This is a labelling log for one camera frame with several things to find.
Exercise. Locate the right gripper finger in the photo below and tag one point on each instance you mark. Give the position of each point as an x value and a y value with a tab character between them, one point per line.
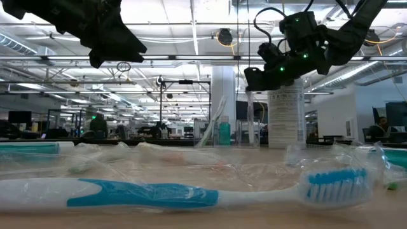
257	79

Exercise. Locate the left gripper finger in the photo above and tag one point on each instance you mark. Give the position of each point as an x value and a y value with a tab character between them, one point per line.
97	58
127	47

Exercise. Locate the teal toothpaste tube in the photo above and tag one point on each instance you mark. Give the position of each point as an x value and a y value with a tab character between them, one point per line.
224	133
28	149
399	159

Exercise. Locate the blue-tipped toothbrush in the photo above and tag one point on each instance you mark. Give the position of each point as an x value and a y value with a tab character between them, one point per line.
292	156

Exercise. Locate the green toothbrush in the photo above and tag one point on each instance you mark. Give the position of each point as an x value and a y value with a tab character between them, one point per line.
75	169
392	186

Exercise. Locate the orange toothbrush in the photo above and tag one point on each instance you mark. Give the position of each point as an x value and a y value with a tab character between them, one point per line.
171	157

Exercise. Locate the blue white toothbrush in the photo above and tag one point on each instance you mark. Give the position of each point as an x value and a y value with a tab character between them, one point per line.
143	194

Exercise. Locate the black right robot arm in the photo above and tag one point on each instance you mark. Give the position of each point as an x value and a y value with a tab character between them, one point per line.
349	35

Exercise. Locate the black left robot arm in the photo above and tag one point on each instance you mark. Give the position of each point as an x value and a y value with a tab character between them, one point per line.
31	9

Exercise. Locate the black monitor screen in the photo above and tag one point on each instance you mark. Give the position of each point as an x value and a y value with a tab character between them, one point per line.
397	114
19	117
241	110

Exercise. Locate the white building column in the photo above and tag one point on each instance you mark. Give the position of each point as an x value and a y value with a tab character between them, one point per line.
223	89

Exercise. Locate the white wipes canister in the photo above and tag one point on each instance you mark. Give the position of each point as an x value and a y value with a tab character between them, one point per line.
286	121

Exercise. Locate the long ceiling light bar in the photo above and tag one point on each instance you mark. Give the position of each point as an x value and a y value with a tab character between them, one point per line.
203	58

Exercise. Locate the clear acrylic organizer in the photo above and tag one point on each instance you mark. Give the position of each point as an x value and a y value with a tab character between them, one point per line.
241	136

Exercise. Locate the person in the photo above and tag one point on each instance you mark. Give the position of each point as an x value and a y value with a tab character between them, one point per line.
380	128
99	127

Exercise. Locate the silver ventilation duct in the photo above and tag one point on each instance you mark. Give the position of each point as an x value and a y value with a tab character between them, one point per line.
16	44
349	76

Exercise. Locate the black framed enclosure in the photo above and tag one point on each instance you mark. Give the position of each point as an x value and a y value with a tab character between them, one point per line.
48	124

